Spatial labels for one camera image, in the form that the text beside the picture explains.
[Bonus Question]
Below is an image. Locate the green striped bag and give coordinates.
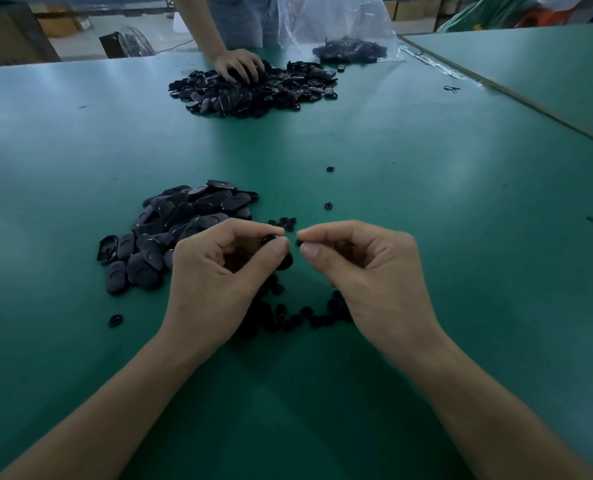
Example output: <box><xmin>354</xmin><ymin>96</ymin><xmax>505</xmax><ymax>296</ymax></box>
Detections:
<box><xmin>441</xmin><ymin>0</ymin><xmax>532</xmax><ymax>33</ymax></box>

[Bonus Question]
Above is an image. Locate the person's right forearm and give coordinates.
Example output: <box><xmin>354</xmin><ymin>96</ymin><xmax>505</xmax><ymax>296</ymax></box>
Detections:
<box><xmin>396</xmin><ymin>333</ymin><xmax>593</xmax><ymax>480</ymax></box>

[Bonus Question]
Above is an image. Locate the clear plastic bag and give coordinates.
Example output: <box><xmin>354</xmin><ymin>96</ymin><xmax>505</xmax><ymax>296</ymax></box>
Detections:
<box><xmin>277</xmin><ymin>0</ymin><xmax>398</xmax><ymax>64</ymax></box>

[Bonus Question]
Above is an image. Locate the grey floor fan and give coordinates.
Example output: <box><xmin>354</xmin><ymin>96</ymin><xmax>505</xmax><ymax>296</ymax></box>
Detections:
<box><xmin>99</xmin><ymin>25</ymin><xmax>156</xmax><ymax>59</ymax></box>

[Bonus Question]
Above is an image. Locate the bagged batch of black parts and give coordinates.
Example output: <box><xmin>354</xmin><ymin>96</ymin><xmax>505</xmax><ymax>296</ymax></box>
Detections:
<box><xmin>313</xmin><ymin>37</ymin><xmax>388</xmax><ymax>65</ymax></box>

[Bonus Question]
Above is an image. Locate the red plastic stool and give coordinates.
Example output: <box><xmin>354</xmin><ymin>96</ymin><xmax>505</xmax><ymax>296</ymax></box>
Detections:
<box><xmin>521</xmin><ymin>7</ymin><xmax>576</xmax><ymax>26</ymax></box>

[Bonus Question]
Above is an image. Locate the person's left forearm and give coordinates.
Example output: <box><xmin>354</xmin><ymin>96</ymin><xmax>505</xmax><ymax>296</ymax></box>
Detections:
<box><xmin>0</xmin><ymin>329</ymin><xmax>218</xmax><ymax>480</ymax></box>

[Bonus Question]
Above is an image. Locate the person's left hand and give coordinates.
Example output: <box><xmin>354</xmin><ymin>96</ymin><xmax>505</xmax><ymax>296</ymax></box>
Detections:
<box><xmin>161</xmin><ymin>217</ymin><xmax>293</xmax><ymax>361</ymax></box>

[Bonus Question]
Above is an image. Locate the pile of small black buttons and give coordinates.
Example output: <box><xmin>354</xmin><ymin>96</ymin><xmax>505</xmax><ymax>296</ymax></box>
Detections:
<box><xmin>231</xmin><ymin>217</ymin><xmax>356</xmax><ymax>341</ymax></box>

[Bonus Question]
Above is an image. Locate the person's right hand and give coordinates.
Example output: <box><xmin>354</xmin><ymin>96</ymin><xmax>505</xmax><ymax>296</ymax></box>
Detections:
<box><xmin>296</xmin><ymin>219</ymin><xmax>446</xmax><ymax>364</ymax></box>

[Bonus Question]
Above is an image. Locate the large brown cardboard box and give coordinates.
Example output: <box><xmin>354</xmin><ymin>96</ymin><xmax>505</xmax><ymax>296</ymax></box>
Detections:
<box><xmin>0</xmin><ymin>3</ymin><xmax>61</xmax><ymax>68</ymax></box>

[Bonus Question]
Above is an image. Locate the pile of black shells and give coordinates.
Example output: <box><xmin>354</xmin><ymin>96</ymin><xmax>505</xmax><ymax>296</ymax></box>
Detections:
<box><xmin>169</xmin><ymin>61</ymin><xmax>340</xmax><ymax>119</ymax></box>
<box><xmin>97</xmin><ymin>179</ymin><xmax>261</xmax><ymax>296</ymax></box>

